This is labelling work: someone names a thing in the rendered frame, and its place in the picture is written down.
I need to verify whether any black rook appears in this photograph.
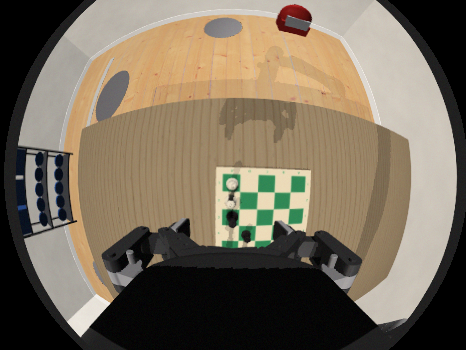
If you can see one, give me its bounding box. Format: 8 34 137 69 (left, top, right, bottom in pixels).
241 230 251 243

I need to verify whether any black king chess piece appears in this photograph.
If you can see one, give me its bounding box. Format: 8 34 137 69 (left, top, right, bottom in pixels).
227 211 238 228

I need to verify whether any green and white chessboard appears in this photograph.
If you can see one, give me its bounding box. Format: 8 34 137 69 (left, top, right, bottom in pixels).
215 167 311 248

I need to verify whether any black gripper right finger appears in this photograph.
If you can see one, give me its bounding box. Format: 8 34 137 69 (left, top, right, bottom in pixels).
252 220 362 294

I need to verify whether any white chess queen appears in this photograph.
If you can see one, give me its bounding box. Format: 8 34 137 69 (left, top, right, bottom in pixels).
225 195 237 209

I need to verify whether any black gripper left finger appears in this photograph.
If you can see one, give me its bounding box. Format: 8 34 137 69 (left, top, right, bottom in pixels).
101 218 215 294

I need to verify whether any white king chess piece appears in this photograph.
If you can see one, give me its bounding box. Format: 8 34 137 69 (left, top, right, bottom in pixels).
226 178 238 190

